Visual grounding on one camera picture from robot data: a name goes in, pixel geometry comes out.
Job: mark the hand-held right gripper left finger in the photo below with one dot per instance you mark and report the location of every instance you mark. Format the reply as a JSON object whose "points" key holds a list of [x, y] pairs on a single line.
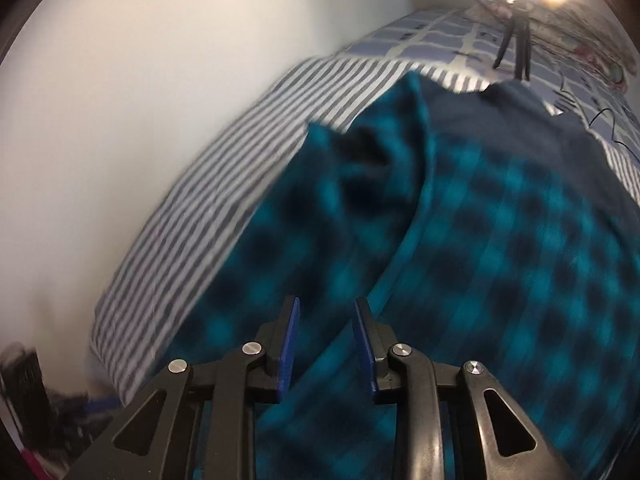
{"points": [[288, 350]]}

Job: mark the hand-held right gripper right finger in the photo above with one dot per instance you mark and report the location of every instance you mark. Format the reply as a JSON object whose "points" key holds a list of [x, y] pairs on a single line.
{"points": [[364, 355]]}

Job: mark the teal black plaid fleece garment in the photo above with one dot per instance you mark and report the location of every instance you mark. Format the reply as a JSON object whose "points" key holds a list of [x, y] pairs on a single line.
{"points": [[480, 240]]}

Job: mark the grey white striped bed sheet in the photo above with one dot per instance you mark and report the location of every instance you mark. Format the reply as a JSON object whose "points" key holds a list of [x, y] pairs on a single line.
{"points": [[210, 195]]}

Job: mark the dark clutter beside bed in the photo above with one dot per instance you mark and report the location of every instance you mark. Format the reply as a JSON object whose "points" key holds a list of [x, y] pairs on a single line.
{"points": [[45, 410]]}

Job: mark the blue checked blanket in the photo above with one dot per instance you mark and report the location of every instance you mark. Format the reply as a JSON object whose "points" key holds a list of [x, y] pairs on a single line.
{"points": [[450, 37]]}

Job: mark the black tripod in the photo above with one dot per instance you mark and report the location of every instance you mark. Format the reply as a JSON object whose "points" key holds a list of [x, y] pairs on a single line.
{"points": [[515, 40]]}

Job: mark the floral pillow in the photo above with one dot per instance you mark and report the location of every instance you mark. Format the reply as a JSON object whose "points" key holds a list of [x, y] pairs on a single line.
{"points": [[585, 35]]}

